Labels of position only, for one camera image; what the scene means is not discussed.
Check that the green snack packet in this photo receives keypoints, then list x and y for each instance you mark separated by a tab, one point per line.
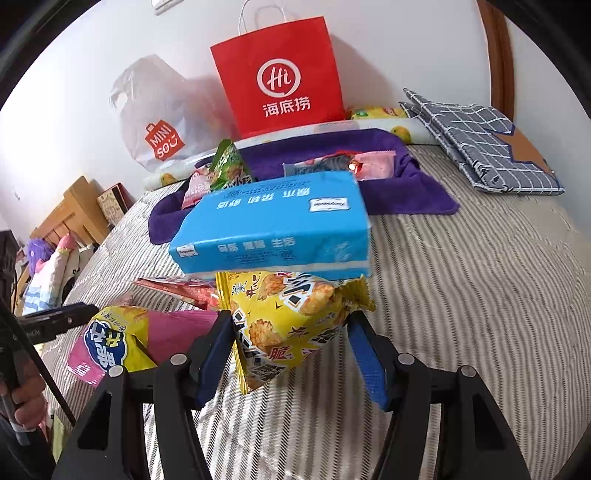
228	170

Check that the yellow green snack bag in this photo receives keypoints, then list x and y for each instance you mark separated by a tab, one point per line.
374	112

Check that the grey checked fabric bag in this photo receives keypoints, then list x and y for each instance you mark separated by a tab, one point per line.
466	138

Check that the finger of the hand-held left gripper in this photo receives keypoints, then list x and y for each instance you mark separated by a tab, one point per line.
60	318

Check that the purple towel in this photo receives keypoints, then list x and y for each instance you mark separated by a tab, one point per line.
415	194

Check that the pink white snack packet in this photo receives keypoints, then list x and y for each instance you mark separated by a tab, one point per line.
196	187

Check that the white wall switch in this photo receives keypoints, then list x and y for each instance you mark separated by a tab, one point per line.
166	4

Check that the white plastic shopping bag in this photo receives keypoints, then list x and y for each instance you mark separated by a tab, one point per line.
152	101

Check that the person's left hand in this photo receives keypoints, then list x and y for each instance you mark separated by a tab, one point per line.
30	397

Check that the fruit print white roll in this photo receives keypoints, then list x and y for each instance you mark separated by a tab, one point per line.
159	179

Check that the pink white printed pillow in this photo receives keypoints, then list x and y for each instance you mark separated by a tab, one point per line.
46	281

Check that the red paper bag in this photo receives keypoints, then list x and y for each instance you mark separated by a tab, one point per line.
277	60

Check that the patterned decorative box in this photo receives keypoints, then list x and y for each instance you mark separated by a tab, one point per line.
111	203

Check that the pink yellow snack bag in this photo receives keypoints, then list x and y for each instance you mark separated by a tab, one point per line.
175	327

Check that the wooden door frame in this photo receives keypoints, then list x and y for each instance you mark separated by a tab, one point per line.
496	55

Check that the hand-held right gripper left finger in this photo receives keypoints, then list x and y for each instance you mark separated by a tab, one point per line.
214	364

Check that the purple plush toy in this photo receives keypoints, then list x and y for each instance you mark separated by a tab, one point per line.
40	251

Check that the yellow black snack bag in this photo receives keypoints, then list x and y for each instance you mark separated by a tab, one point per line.
286	323

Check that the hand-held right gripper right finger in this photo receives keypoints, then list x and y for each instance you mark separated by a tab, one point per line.
369	364

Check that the striped bed sheet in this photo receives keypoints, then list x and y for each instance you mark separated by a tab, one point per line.
461	300

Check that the red striped snack packet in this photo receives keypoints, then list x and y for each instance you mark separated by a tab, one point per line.
184	290

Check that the blue tissue pack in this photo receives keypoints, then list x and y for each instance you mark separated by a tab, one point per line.
268	221

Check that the wooden headboard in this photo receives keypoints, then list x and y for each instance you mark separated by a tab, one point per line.
78	207

